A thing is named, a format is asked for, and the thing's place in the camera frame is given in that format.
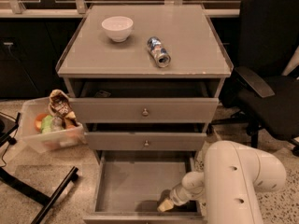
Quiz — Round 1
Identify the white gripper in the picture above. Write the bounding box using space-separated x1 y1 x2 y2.
157 184 194 212

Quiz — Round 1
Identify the grey bottom drawer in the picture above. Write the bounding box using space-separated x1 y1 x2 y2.
83 151 206 224

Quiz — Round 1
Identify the grey drawer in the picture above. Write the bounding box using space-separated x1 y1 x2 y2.
85 123 206 151
71 79 218 123
83 151 206 224

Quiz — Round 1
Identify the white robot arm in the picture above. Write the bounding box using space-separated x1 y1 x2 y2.
158 141 287 224

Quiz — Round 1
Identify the grey middle drawer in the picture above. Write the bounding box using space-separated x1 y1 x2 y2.
85 123 206 151

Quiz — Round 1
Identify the grey top drawer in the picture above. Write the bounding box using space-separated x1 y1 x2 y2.
71 79 218 123

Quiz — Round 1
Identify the grey drawer cabinet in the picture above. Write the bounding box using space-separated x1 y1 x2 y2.
55 4 235 174

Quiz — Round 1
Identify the small dark item in drawer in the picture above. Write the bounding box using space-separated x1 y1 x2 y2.
94 91 111 98

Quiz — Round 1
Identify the black office chair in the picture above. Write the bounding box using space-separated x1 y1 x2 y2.
220 0 299 147

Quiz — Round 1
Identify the green apple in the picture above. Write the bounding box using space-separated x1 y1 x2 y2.
40 115 53 133

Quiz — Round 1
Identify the clear plastic bin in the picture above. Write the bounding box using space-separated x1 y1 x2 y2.
18 97 86 153

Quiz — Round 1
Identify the brown chip bag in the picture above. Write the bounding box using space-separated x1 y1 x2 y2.
48 90 76 120

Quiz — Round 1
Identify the blue silver soda can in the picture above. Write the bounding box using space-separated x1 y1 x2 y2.
147 36 171 68

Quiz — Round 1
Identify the orange fruit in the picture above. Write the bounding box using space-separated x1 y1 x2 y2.
34 113 48 132

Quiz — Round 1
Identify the black metal stand base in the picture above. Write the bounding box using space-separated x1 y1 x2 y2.
0 111 79 224

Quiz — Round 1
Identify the white ceramic bowl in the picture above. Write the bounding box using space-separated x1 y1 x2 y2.
102 16 134 42

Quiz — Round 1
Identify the black cable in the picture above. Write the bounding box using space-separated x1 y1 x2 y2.
0 110 20 168

